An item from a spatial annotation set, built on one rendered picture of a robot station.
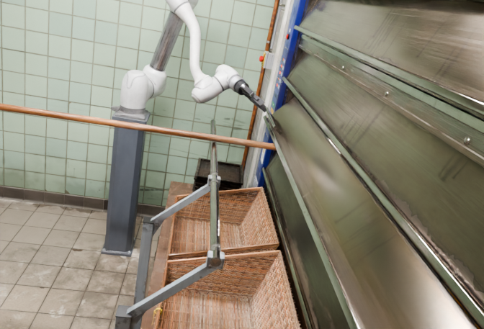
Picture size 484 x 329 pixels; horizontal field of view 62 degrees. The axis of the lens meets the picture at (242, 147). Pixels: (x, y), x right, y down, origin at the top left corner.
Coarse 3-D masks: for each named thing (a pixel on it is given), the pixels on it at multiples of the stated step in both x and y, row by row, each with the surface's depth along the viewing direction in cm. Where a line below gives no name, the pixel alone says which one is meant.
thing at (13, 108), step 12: (0, 108) 173; (12, 108) 174; (24, 108) 174; (72, 120) 178; (84, 120) 178; (96, 120) 178; (108, 120) 179; (156, 132) 182; (168, 132) 182; (180, 132) 183; (192, 132) 184; (240, 144) 187; (252, 144) 187; (264, 144) 188
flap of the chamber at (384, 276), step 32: (288, 128) 188; (288, 160) 163; (320, 160) 146; (320, 192) 130; (352, 192) 119; (320, 224) 117; (352, 224) 108; (384, 224) 100; (352, 256) 99; (384, 256) 93; (416, 256) 87; (352, 288) 92; (384, 288) 86; (416, 288) 81; (384, 320) 80; (416, 320) 76; (448, 320) 72
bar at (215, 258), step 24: (216, 144) 186; (216, 168) 159; (216, 192) 140; (168, 216) 156; (216, 216) 125; (144, 240) 158; (216, 240) 113; (144, 264) 162; (216, 264) 107; (144, 288) 166; (168, 288) 110; (120, 312) 112; (144, 312) 113
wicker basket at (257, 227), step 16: (208, 192) 226; (224, 192) 226; (240, 192) 227; (256, 192) 228; (192, 208) 228; (208, 208) 229; (224, 208) 231; (240, 208) 231; (256, 208) 221; (176, 224) 224; (192, 224) 228; (208, 224) 230; (224, 224) 234; (240, 224) 235; (256, 224) 212; (272, 224) 192; (176, 240) 210; (192, 240) 213; (208, 240) 216; (224, 240) 219; (240, 240) 221; (256, 240) 203; (272, 240) 185; (176, 256) 175; (240, 272) 181
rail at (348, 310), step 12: (264, 120) 211; (276, 144) 178; (288, 168) 152; (300, 192) 135; (300, 204) 128; (312, 228) 115; (324, 252) 104; (324, 264) 100; (336, 276) 95; (336, 288) 92; (348, 300) 88; (348, 312) 85; (348, 324) 83
